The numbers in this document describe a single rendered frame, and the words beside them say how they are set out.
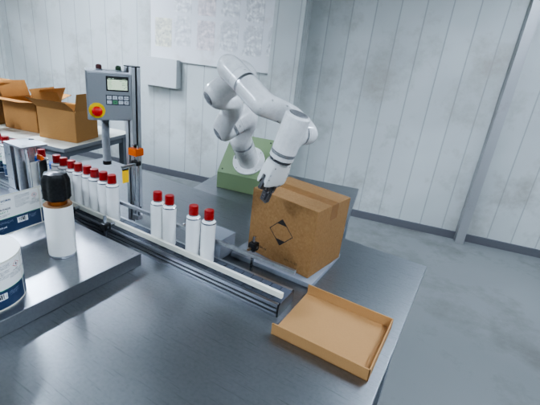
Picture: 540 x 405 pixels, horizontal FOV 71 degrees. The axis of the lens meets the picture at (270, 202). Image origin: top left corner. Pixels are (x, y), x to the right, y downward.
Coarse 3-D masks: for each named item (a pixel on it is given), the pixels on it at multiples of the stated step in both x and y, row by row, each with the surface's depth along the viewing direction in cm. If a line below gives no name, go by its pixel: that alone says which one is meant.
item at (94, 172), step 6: (96, 168) 157; (90, 174) 156; (96, 174) 156; (90, 180) 156; (96, 180) 156; (90, 186) 157; (96, 186) 157; (90, 192) 158; (96, 192) 158; (90, 198) 159; (96, 198) 159; (90, 204) 160; (96, 204) 160; (96, 210) 161
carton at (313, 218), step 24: (288, 192) 145; (312, 192) 148; (264, 216) 146; (288, 216) 139; (312, 216) 132; (336, 216) 142; (264, 240) 149; (288, 240) 141; (312, 240) 134; (336, 240) 150; (288, 264) 144; (312, 264) 139
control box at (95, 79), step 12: (84, 72) 142; (96, 72) 143; (108, 72) 145; (120, 72) 147; (96, 84) 145; (96, 96) 146; (108, 108) 150; (120, 108) 151; (108, 120) 152; (120, 120) 154
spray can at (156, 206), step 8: (160, 192) 140; (160, 200) 141; (152, 208) 141; (160, 208) 141; (152, 216) 142; (160, 216) 142; (152, 224) 144; (160, 224) 144; (152, 232) 145; (160, 232) 145
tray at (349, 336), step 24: (312, 288) 133; (312, 312) 125; (336, 312) 126; (360, 312) 125; (288, 336) 110; (312, 336) 114; (336, 336) 115; (360, 336) 116; (384, 336) 112; (336, 360) 104; (360, 360) 107
